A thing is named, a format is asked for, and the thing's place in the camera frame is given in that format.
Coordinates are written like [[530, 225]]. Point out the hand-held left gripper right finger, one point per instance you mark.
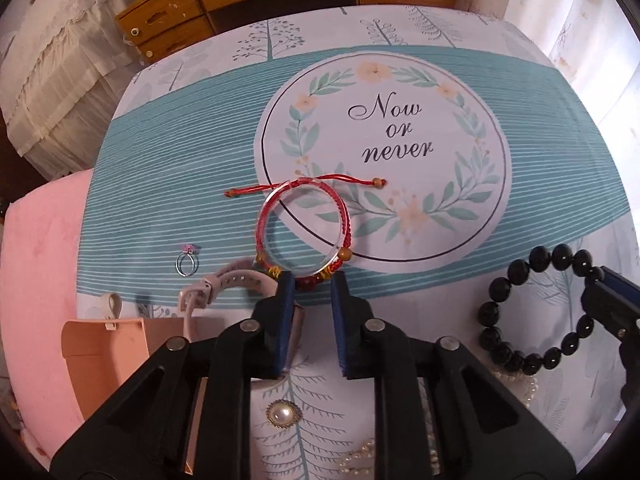
[[341, 320]]

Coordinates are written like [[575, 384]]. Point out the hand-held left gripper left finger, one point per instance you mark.
[[286, 320]]

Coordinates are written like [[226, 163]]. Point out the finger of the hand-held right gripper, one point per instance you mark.
[[631, 375], [617, 305]]

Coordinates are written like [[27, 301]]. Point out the pink jewelry box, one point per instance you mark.
[[110, 360]]

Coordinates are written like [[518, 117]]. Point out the gold rimmed pearl brooch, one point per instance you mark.
[[283, 414]]

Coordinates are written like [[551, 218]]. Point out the pink blanket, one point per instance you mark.
[[40, 285]]

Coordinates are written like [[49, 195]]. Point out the white curtain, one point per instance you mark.
[[585, 35]]

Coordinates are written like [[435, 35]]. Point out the wooden desk with drawers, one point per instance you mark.
[[170, 10]]

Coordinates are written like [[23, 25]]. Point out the lace covered furniture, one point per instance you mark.
[[55, 60]]

